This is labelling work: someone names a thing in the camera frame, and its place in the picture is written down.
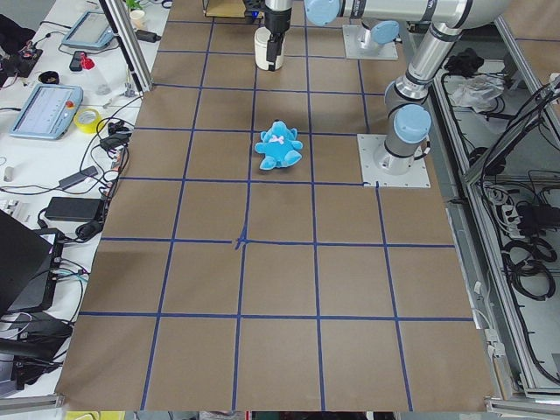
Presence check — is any white lidded trash can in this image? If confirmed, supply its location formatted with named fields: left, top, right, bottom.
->
left=254, top=26, right=284, bottom=72

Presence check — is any white paper cup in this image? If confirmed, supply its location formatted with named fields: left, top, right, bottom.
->
left=129, top=10, right=146, bottom=30

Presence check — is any blue teach pendant near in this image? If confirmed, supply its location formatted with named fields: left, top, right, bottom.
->
left=9, top=84, right=83, bottom=140

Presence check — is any aluminium frame post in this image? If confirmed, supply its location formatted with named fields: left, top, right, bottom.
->
left=99, top=0, right=153, bottom=94

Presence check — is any black power adapter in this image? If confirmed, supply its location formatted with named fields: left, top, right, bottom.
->
left=45, top=197, right=102, bottom=221

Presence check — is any blue teddy bear plush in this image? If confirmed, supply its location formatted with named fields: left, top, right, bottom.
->
left=255, top=120, right=303, bottom=171

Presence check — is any yellow tape roll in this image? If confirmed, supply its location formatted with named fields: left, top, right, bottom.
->
left=73, top=108, right=102, bottom=134

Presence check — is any black laptop computer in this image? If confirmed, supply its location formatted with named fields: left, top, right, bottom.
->
left=1, top=212, right=63, bottom=315

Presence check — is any blue teach pendant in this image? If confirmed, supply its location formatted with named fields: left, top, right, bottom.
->
left=61, top=11, right=114, bottom=51
left=9, top=84, right=83, bottom=140

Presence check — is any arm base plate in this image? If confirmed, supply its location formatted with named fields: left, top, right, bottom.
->
left=357, top=134, right=431, bottom=188
left=342, top=21, right=399, bottom=60

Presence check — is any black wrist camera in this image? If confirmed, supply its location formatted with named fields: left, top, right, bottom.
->
left=243, top=0, right=265, bottom=24

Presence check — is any blue teach pendant far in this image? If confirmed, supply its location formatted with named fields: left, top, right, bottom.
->
left=61, top=11, right=114, bottom=51

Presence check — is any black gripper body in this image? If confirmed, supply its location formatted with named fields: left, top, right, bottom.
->
left=264, top=8, right=291, bottom=34

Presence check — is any red and black tool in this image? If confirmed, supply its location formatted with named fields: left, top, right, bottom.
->
left=69, top=51, right=95, bottom=73

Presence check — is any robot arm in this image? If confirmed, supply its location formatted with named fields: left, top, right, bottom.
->
left=246, top=1, right=437, bottom=71
left=337, top=0, right=509, bottom=175

